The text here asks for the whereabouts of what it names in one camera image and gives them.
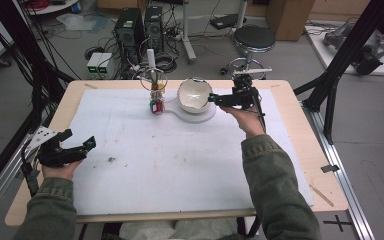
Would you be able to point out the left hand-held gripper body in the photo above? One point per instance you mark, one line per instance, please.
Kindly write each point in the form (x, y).
(60, 155)

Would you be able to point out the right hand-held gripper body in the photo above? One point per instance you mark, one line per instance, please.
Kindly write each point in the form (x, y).
(243, 96)

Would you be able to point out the white eggshell-shaped bowl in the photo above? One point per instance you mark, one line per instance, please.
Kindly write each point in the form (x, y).
(193, 95)

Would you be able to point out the thin metal hoop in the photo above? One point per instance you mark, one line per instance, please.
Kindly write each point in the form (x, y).
(140, 80)

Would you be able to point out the person's left hand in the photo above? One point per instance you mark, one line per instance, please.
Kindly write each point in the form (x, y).
(60, 171)

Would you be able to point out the person's right hand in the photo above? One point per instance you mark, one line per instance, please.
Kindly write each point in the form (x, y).
(250, 123)

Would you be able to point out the black round stool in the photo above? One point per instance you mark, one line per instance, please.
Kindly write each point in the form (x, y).
(254, 36)

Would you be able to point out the white foam mat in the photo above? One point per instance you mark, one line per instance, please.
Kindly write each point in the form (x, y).
(180, 166)

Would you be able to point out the white bench power supply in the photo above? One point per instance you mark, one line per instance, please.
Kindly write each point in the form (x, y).
(93, 65)
(106, 65)

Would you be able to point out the flat black device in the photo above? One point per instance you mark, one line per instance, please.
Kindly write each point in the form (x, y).
(226, 21)

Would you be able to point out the small black computer tower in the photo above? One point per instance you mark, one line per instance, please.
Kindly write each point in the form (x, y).
(153, 30)

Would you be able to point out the tall cardboard box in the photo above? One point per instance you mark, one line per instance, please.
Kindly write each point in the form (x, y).
(290, 20)

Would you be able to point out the white board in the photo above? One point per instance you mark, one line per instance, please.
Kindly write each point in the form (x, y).
(320, 46)

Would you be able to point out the large black computer tower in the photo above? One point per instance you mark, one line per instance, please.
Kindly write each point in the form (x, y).
(126, 33)

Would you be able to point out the small black clip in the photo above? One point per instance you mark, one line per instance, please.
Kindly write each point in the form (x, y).
(330, 168)

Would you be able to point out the clear plastic sheet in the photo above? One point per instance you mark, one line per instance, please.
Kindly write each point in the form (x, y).
(80, 22)

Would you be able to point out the wooden stick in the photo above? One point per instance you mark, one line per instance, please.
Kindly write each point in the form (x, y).
(321, 195)

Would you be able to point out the white round table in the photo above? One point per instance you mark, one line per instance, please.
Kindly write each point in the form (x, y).
(56, 7)

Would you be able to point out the grey machine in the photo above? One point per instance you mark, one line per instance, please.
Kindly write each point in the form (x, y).
(370, 50)

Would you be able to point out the open cardboard box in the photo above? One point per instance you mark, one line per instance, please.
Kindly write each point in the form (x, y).
(113, 4)

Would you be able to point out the white desk frame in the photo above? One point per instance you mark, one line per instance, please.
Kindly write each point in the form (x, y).
(186, 40)

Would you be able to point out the silver aluminium rail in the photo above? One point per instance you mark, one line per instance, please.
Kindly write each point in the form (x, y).
(0, 186)
(343, 173)

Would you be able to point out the black aluminium frame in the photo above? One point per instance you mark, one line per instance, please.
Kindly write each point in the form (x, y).
(20, 43)
(346, 50)

